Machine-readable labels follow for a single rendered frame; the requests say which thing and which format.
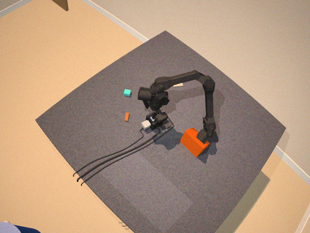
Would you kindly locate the turquoise block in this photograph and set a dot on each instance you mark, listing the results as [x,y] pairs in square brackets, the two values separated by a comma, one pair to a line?
[127,92]

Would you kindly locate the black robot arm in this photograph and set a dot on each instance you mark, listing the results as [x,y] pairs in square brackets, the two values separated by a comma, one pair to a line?
[158,94]

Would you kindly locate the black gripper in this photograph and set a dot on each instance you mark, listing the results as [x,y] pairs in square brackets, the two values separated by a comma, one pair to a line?
[161,116]

